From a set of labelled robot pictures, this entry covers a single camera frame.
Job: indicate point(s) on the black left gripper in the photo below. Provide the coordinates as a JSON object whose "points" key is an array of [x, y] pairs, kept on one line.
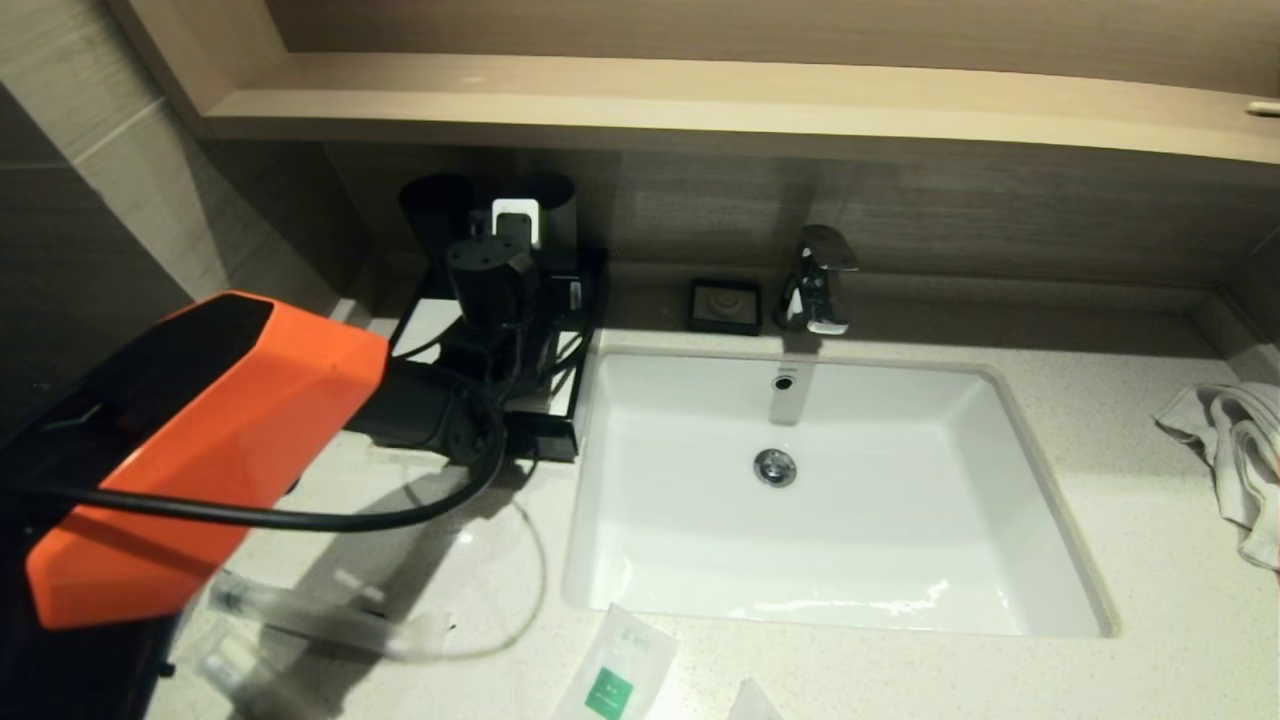
{"points": [[545, 345]]}

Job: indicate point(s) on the grey plastic cup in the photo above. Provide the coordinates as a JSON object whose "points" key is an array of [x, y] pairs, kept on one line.
{"points": [[558, 215]]}

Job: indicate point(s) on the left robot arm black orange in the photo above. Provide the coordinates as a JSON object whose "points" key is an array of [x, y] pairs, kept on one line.
{"points": [[200, 450]]}

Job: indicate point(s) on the black amenity box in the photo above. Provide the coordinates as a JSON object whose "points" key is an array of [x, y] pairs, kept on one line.
{"points": [[595, 290]]}

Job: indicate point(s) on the black soap dish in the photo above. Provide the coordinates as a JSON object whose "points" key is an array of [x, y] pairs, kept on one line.
{"points": [[724, 305]]}

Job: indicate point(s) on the black cup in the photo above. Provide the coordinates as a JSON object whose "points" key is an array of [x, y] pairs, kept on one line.
{"points": [[435, 205]]}

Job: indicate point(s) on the chrome faucet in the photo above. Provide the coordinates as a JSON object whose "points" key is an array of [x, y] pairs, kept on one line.
{"points": [[815, 290]]}

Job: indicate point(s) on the chrome drain stopper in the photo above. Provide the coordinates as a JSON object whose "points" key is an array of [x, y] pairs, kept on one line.
{"points": [[775, 468]]}

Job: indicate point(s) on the white sink basin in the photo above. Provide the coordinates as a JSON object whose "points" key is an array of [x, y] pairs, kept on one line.
{"points": [[850, 540]]}

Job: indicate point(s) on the white sachet with green square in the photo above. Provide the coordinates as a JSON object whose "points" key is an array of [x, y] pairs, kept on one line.
{"points": [[620, 670]]}

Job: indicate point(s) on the long clear toothbrush packet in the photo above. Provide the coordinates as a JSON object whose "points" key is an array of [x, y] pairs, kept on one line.
{"points": [[320, 618]]}

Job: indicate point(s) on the small plain white sachet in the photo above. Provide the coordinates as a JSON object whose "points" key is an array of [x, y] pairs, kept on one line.
{"points": [[750, 703]]}

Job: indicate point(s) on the clear toothbrush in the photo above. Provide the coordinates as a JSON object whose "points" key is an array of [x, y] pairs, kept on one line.
{"points": [[255, 685]]}

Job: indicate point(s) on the white towel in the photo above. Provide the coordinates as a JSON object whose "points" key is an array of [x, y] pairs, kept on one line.
{"points": [[1240, 450]]}

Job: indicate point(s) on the small pale stick on shelf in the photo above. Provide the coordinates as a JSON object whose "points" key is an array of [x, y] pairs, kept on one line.
{"points": [[1262, 107]]}

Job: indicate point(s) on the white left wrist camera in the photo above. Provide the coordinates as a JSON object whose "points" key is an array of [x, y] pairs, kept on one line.
{"points": [[515, 220]]}

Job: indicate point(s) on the wooden wall shelf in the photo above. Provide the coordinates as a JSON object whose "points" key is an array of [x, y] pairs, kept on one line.
{"points": [[800, 95]]}

